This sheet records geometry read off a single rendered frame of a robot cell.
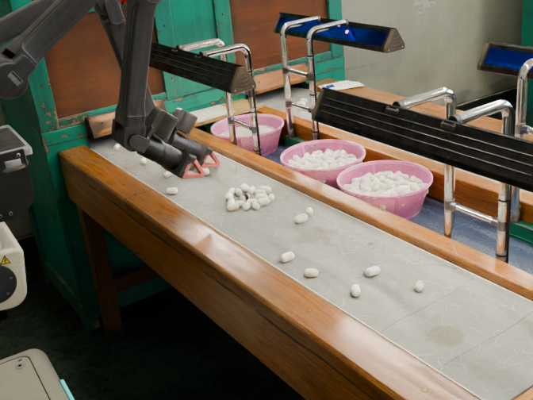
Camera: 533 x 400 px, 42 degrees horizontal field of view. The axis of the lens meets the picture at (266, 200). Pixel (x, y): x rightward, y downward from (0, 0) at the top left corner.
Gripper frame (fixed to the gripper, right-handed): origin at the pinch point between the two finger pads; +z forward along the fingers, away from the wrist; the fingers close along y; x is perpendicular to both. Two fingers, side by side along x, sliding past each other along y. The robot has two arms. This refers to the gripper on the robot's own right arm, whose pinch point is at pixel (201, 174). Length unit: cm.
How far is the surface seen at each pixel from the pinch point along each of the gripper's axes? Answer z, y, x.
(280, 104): 64, 72, -38
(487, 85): 266, 153, -139
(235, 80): -2.3, 3.0, -26.5
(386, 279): 17, -59, 1
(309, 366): 1, -66, 22
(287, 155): 37.1, 18.0, -17.5
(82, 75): -10, 82, -10
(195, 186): 13.2, 20.5, 4.5
